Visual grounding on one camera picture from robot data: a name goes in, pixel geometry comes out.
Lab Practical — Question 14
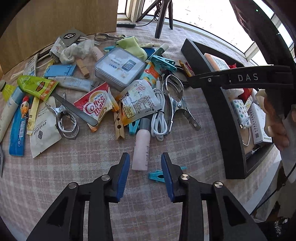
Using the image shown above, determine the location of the teal clothespin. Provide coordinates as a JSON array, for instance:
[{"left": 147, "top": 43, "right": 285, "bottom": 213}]
[{"left": 148, "top": 166, "right": 188, "bottom": 183}]

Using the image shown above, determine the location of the silver tin box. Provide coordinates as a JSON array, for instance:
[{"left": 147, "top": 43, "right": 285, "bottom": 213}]
[{"left": 94, "top": 48, "right": 145, "bottom": 91}]

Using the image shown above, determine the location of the green tube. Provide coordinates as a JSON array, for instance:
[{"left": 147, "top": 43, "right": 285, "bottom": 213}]
[{"left": 17, "top": 75, "right": 58, "bottom": 101}]

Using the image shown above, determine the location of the white shower cap sachet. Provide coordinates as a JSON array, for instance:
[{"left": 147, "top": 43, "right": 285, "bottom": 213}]
[{"left": 30, "top": 97, "right": 62, "bottom": 158}]

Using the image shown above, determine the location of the grey T9 card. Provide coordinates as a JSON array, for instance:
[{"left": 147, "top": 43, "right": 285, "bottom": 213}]
[{"left": 60, "top": 28, "right": 86, "bottom": 47}]

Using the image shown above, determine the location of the red fabric pouch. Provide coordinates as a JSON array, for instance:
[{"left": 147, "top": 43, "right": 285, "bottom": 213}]
[{"left": 227, "top": 88, "right": 253, "bottom": 102}]

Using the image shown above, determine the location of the coffee mate sachet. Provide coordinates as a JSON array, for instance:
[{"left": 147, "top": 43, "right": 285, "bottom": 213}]
[{"left": 74, "top": 82, "right": 119, "bottom": 132}]

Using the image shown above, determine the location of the orange tissue pack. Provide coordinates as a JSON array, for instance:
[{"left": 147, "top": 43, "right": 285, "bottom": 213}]
[{"left": 204, "top": 53, "right": 230, "bottom": 71}]

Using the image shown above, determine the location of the blue toothpaste tube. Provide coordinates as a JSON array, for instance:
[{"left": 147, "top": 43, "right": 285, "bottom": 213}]
[{"left": 9, "top": 104, "right": 28, "bottom": 156}]

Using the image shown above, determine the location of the black tray with cork bottom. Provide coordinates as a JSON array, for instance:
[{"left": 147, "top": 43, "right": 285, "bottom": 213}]
[{"left": 181, "top": 38, "right": 274, "bottom": 179}]

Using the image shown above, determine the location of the large metal clip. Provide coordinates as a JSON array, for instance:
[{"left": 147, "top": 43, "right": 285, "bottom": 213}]
[{"left": 162, "top": 74, "right": 201, "bottom": 135}]

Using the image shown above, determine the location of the small metal clip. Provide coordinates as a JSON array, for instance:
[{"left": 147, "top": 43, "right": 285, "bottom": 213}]
[{"left": 46, "top": 103, "right": 79, "bottom": 140}]

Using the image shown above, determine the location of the green cloth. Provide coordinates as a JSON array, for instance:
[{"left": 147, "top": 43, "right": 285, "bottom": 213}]
[{"left": 116, "top": 36, "right": 147, "bottom": 62}]

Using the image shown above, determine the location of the white usb cable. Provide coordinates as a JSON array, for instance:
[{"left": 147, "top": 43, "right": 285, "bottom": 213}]
[{"left": 150, "top": 79, "right": 169, "bottom": 142}]

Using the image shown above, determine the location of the blue plastic card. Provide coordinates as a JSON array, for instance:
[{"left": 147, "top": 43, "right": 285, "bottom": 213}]
[{"left": 44, "top": 64, "right": 76, "bottom": 78}]

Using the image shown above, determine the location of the person right hand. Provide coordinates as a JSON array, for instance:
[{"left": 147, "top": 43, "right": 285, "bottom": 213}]
[{"left": 255, "top": 89, "right": 290, "bottom": 151}]

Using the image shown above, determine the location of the wooden clothespin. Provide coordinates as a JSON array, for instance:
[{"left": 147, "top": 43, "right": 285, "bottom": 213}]
[{"left": 113, "top": 109, "right": 125, "bottom": 140}]

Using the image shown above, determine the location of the orange white snack sachet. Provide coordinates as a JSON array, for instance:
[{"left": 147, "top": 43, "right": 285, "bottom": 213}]
[{"left": 115, "top": 79, "right": 162, "bottom": 126}]

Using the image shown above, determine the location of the yellow shuttlecock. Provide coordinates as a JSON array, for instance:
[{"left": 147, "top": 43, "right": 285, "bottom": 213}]
[{"left": 0, "top": 80, "right": 16, "bottom": 101}]

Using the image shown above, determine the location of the black pen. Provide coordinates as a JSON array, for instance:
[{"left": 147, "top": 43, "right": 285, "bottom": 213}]
[{"left": 245, "top": 145, "right": 264, "bottom": 160}]

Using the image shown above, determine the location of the star patterned tissue pack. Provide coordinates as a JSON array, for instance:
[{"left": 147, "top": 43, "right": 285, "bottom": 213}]
[{"left": 231, "top": 99, "right": 251, "bottom": 129}]

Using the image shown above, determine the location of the white aqua tube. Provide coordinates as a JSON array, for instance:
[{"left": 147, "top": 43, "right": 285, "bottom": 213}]
[{"left": 0, "top": 86, "right": 25, "bottom": 142}]

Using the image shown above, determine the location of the pink small bottle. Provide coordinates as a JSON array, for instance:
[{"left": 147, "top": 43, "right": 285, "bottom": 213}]
[{"left": 132, "top": 118, "right": 151, "bottom": 171}]

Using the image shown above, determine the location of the metal nail file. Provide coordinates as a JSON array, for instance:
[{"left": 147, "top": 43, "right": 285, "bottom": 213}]
[{"left": 51, "top": 92, "right": 98, "bottom": 126}]

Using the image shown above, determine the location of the cartoon figure toy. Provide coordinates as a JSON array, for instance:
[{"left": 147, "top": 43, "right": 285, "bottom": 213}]
[{"left": 20, "top": 95, "right": 30, "bottom": 118}]

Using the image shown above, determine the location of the large wooden board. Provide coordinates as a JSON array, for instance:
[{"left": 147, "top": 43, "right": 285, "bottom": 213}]
[{"left": 1, "top": 1, "right": 118, "bottom": 73}]

